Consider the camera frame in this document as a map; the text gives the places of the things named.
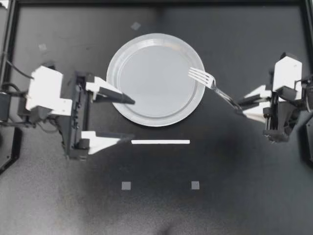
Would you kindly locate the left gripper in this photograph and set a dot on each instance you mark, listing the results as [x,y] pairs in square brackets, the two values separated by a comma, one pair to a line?
[78,122]

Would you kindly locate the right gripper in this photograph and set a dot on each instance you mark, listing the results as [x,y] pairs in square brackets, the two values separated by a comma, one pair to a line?
[281,117]

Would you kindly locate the silver metal fork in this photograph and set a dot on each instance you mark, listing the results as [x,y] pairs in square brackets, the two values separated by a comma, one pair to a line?
[221,94]

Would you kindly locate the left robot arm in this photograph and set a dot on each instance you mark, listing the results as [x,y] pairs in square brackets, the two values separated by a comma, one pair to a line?
[5,105]

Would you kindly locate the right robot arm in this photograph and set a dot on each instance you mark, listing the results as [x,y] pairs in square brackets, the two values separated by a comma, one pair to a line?
[308,98]

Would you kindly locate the grey round plate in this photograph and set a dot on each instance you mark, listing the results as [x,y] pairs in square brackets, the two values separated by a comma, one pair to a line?
[151,83]

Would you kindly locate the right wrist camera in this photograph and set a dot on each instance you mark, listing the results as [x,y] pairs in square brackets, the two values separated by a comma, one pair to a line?
[286,73]

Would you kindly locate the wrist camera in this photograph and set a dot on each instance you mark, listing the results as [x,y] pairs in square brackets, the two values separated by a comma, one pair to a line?
[286,73]
[44,85]

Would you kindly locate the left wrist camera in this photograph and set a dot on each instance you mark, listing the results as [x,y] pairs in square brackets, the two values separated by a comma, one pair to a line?
[44,85]

